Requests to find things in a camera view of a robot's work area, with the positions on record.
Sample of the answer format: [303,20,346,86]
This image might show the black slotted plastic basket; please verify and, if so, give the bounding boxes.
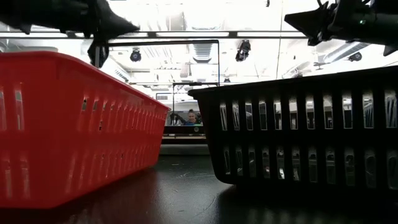
[188,65,398,192]

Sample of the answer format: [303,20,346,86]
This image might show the silver ceiling duct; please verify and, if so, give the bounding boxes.
[323,42,373,65]

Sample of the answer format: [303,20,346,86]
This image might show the long overhead light bar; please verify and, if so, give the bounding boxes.
[0,30,308,40]

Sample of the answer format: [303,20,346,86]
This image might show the person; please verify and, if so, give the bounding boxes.
[183,108,203,126]

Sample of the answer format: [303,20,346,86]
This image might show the red slotted plastic basket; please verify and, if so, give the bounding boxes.
[0,51,171,209]

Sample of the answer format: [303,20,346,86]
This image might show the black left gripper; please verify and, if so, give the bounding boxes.
[79,0,140,68]

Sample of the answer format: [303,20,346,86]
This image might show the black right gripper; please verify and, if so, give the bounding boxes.
[284,0,374,47]

